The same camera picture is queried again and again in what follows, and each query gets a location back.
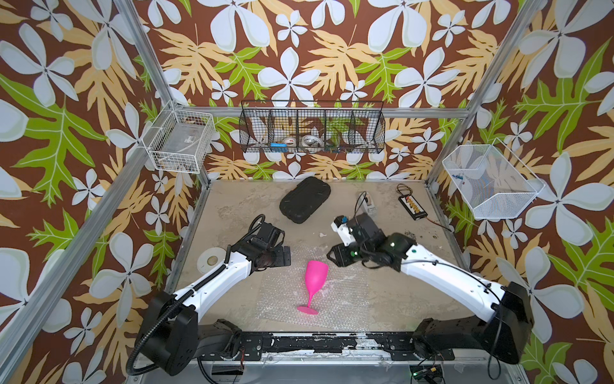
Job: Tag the white wire basket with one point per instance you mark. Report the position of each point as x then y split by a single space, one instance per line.
493 180
178 139

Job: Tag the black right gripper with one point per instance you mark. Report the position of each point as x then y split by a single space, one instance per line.
338 254

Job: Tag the black hard plastic case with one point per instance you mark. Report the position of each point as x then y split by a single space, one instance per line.
302 201

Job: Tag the aluminium frame post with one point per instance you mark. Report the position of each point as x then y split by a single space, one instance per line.
145 49

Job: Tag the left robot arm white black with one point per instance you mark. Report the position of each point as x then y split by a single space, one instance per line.
171 335

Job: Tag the black battery holder with wires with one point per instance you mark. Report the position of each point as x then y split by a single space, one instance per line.
412 206

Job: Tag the black wire basket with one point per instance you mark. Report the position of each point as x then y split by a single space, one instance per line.
291 126

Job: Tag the white tape roll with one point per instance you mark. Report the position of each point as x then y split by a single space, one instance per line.
210 259

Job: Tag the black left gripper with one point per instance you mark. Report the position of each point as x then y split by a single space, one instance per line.
281 258

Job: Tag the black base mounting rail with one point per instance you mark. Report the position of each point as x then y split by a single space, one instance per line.
253 346

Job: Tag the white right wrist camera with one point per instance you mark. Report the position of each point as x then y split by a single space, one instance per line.
340 227

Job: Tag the pink plastic wine glass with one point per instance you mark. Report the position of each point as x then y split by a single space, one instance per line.
316 274

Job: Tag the white wire basket left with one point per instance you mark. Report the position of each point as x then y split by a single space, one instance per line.
178 139

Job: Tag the clear bubble wrap sheet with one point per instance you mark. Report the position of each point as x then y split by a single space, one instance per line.
341 303

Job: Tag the grey white small device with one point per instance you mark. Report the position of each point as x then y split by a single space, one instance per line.
367 204

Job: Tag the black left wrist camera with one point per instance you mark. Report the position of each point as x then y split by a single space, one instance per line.
265 235

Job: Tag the white wire basket right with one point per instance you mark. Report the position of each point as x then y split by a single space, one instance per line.
493 180

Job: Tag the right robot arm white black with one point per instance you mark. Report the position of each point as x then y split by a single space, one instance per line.
501 321

